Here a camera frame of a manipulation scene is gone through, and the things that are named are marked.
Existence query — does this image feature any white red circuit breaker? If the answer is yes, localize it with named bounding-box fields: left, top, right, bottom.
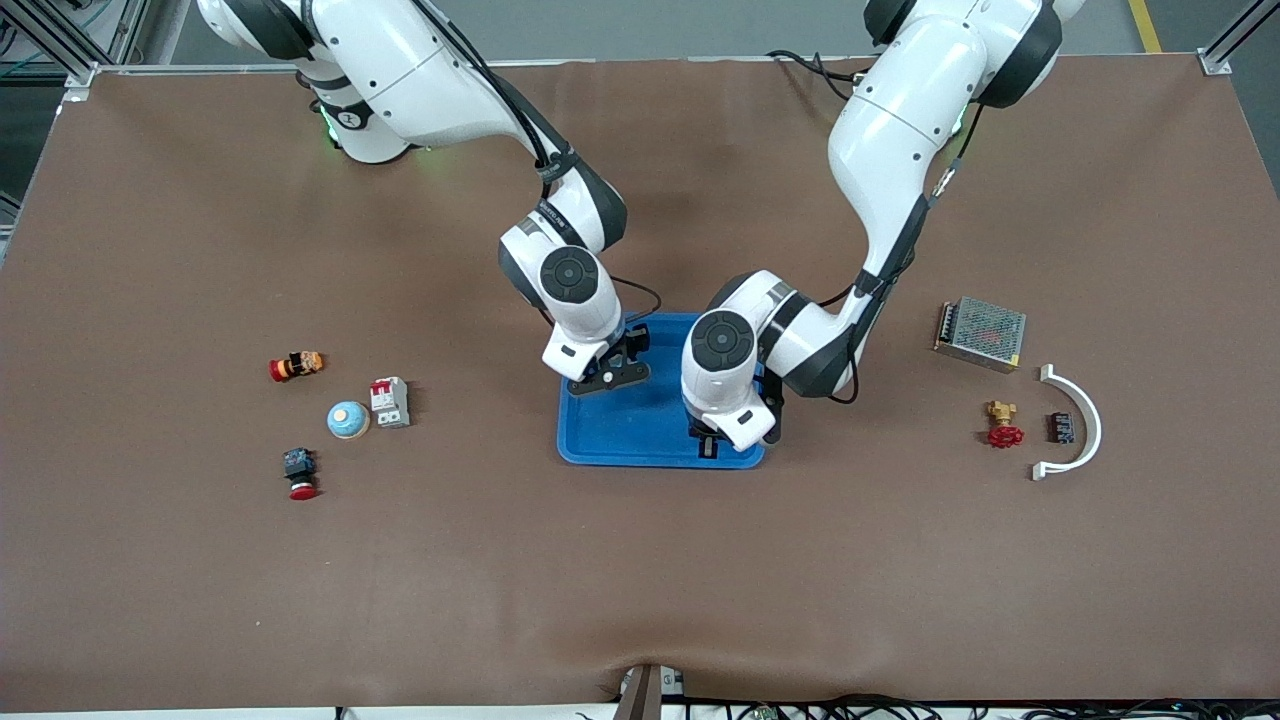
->
left=369, top=376, right=412, bottom=430

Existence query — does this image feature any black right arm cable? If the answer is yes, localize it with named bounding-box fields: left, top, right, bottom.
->
left=420, top=0, right=663, bottom=326

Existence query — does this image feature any aluminium frame profile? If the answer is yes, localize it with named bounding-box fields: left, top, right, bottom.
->
left=1200, top=0, right=1280, bottom=76
left=0, top=0, right=151, bottom=101

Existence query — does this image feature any brass valve red handwheel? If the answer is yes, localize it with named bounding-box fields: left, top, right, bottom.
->
left=984, top=400, right=1025, bottom=450

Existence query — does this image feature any metal mesh power supply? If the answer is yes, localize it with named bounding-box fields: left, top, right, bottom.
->
left=933, top=296, right=1028, bottom=375

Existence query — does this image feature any blue bell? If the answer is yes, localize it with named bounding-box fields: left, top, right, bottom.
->
left=326, top=400, right=371, bottom=441

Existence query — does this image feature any blue plastic tray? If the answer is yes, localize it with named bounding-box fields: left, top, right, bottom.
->
left=557, top=312, right=767, bottom=470

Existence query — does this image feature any blue red emergency stop button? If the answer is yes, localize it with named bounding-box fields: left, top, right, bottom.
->
left=283, top=448, right=321, bottom=501

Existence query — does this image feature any orange red push button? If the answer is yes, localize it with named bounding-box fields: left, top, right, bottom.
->
left=269, top=350, right=327, bottom=384

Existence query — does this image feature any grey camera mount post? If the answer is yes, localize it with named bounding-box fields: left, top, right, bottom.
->
left=612, top=662, right=689, bottom=720

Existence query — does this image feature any brown table mat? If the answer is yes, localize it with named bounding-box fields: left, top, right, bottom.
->
left=0, top=55, right=1280, bottom=713

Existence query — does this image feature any black base cable bundle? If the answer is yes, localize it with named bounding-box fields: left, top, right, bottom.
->
left=766, top=48, right=866, bottom=86

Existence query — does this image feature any white curved plastic bracket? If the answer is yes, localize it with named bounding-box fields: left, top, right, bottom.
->
left=1031, top=364, right=1103, bottom=483

